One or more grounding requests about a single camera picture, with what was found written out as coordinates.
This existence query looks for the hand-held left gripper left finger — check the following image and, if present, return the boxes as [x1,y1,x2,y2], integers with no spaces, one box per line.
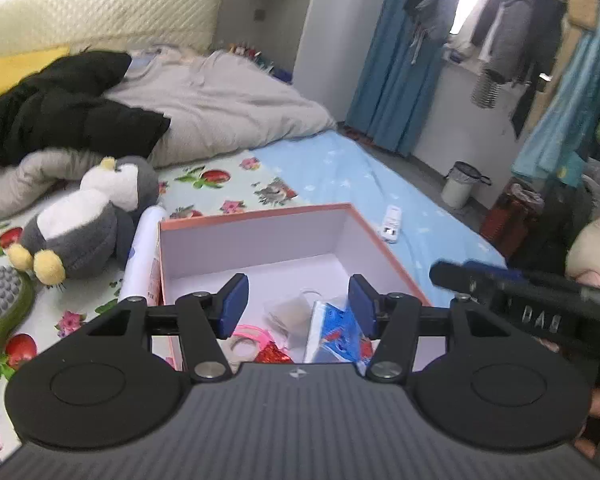
[87,273,251,382]

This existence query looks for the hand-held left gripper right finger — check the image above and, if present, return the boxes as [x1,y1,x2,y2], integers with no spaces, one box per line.
[348,274,511,382]

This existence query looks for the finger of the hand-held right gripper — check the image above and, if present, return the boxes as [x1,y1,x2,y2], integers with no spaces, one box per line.
[429,260,526,307]

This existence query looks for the pink tape roll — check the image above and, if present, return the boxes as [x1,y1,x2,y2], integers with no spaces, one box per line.
[219,324,277,362]

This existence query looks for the clear plastic bag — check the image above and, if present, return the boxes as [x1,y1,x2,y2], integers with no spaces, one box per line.
[264,289,317,352]

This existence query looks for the red shiny wrapper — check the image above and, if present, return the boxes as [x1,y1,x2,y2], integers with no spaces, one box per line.
[252,341,295,365]

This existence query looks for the orange cardboard box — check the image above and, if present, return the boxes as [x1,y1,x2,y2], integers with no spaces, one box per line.
[157,202,434,377]

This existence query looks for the cream plush toy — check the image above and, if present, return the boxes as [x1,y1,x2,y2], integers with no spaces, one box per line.
[565,215,600,292]

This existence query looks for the dark red bag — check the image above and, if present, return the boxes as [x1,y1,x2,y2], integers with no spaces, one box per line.
[480,182,547,257]

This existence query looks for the white remote control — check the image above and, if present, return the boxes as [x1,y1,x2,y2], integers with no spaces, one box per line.
[378,205,404,244]

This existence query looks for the white trash bin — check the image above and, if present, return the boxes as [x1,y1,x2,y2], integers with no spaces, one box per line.
[440,161,492,210]

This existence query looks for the white cylindrical bottle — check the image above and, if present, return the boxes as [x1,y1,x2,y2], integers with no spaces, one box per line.
[117,206,167,307]

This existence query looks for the floral bed sheet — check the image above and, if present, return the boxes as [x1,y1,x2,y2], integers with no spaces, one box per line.
[0,152,302,467]

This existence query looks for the light blue bed sheet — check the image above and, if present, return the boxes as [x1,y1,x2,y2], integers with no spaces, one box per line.
[250,130,508,307]

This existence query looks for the grey penguin plush toy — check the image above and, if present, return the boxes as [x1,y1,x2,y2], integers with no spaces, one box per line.
[5,156,161,287]

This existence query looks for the striped hanging garment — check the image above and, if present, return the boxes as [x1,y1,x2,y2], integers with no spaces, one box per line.
[470,69,502,109]

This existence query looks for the light blue hanging garment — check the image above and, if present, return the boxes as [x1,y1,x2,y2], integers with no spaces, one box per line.
[511,7,600,182]

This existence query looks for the grey duvet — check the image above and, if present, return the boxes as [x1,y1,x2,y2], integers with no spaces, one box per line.
[0,45,338,227]

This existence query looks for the blue curtain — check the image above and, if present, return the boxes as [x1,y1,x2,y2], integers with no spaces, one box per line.
[345,0,452,157]

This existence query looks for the row of nail polish bottles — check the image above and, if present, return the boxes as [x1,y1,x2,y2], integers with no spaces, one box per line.
[227,42,277,69]

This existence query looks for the black jacket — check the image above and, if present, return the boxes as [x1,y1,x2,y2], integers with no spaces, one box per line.
[0,50,172,177]

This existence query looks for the dark grey hanging coats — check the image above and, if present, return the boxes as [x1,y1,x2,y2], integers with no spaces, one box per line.
[469,0,573,137]

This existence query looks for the denim hanging clothes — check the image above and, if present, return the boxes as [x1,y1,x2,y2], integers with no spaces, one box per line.
[409,0,467,66]

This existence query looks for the white wardrobe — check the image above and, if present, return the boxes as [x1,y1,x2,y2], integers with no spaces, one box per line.
[215,0,397,86]

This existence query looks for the cream quilted headboard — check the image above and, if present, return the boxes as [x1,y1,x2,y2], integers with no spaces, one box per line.
[0,0,222,63]

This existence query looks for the yellow pillow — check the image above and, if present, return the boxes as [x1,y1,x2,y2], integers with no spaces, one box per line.
[0,45,72,97]

